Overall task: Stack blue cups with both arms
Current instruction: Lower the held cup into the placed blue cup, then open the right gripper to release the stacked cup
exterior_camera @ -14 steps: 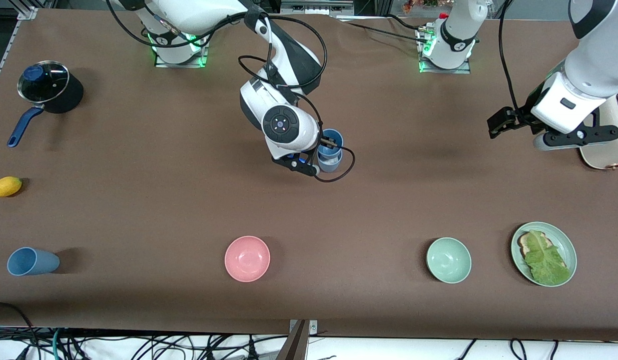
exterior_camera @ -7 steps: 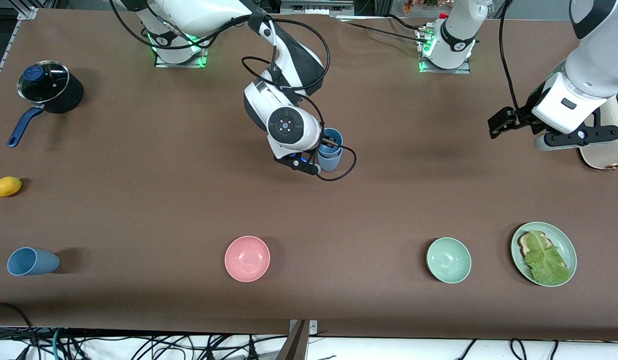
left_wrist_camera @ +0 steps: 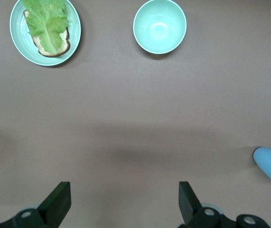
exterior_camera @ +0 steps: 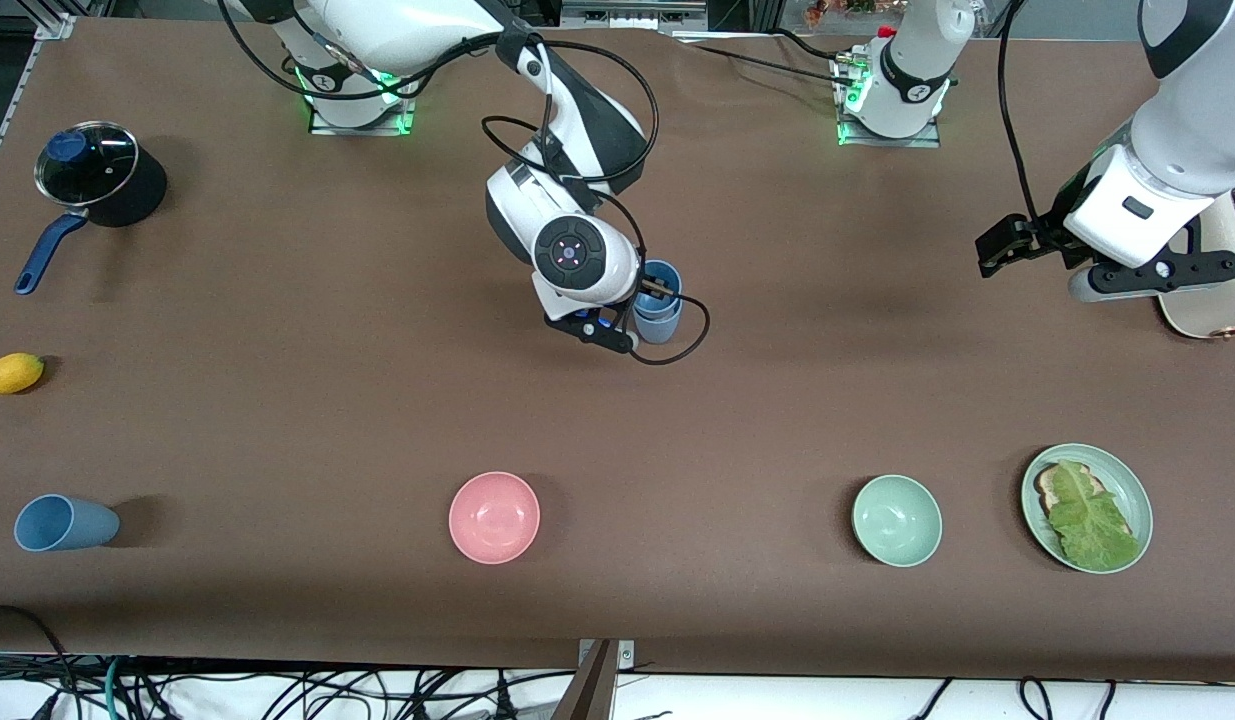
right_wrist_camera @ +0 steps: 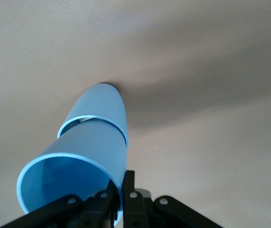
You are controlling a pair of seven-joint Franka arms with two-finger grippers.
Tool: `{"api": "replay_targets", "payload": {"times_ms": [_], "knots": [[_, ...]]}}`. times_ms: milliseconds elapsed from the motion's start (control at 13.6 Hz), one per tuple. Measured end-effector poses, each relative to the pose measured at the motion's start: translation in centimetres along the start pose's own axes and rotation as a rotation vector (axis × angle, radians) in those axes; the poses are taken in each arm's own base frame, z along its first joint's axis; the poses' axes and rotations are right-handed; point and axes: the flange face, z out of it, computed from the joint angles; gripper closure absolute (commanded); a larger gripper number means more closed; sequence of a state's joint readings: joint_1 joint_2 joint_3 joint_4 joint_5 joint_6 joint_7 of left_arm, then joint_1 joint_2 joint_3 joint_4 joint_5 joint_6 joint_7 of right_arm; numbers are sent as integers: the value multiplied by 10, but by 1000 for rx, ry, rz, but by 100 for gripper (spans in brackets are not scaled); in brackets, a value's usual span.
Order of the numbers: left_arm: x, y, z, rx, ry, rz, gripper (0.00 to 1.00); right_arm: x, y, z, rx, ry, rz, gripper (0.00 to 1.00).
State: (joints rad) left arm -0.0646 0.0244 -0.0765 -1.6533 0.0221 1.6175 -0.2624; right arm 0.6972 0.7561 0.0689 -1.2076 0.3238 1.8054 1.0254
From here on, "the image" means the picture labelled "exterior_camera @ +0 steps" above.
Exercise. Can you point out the blue plastic cup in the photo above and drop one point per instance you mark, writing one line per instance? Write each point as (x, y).
(67, 523)
(659, 332)
(662, 272)

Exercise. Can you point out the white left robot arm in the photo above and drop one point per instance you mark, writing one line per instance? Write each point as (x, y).
(907, 70)

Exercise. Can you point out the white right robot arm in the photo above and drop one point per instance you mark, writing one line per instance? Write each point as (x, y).
(569, 255)

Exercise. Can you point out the brown table cover sheet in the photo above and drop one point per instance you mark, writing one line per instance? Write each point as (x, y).
(617, 430)

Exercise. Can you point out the cream toaster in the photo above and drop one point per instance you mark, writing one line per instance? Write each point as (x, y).
(1212, 315)

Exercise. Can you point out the bread slice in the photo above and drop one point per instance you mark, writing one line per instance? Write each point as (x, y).
(1047, 488)

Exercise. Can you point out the mint green plate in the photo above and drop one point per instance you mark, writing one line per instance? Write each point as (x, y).
(1127, 485)

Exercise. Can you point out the pink bowl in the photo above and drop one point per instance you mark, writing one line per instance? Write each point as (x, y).
(494, 518)

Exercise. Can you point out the green lettuce leaf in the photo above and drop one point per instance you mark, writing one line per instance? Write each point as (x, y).
(1092, 520)

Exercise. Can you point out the colourful small objects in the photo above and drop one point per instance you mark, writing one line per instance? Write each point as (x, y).
(827, 12)

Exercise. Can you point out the mint green bowl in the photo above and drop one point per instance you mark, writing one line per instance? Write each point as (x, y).
(897, 520)

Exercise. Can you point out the dark pole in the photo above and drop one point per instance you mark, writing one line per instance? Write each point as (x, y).
(587, 695)

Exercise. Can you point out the yellow lemon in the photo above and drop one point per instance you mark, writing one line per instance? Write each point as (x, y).
(12, 373)

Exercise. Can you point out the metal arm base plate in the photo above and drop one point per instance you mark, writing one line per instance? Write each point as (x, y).
(897, 142)
(407, 115)

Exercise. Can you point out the aluminium frame crossbar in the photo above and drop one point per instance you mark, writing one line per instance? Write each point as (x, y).
(627, 15)

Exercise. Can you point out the silver table clamp bracket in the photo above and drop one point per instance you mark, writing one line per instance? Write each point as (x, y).
(625, 655)

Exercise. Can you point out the aluminium frame rail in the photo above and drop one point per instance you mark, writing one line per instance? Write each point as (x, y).
(62, 25)

